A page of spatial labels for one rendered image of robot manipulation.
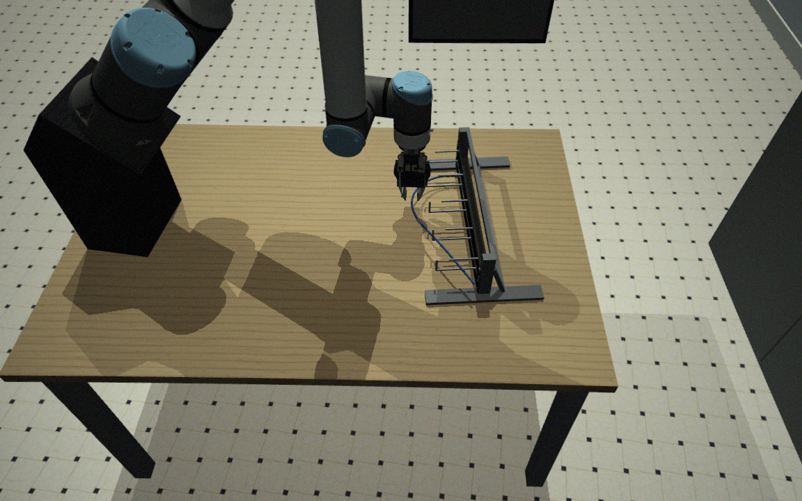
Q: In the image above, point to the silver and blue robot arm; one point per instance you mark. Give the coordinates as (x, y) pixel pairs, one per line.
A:
(152, 51)

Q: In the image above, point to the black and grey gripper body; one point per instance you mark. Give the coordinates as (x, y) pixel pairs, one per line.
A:
(413, 176)

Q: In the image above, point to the black free-standing rack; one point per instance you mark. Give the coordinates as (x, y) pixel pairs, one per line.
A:
(485, 265)

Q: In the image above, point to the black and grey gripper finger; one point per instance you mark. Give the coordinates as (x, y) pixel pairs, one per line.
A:
(427, 175)
(402, 191)

